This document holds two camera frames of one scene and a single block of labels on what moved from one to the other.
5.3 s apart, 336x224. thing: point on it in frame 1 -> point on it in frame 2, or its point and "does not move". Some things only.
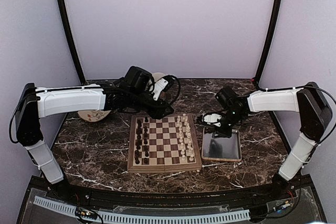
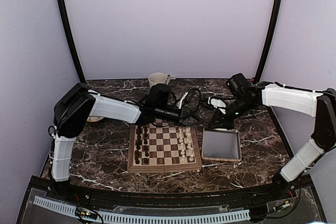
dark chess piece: (138, 137) does not move
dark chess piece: (139, 130) does not move
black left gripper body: (137, 101) -> (178, 119)
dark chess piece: (138, 143) does not move
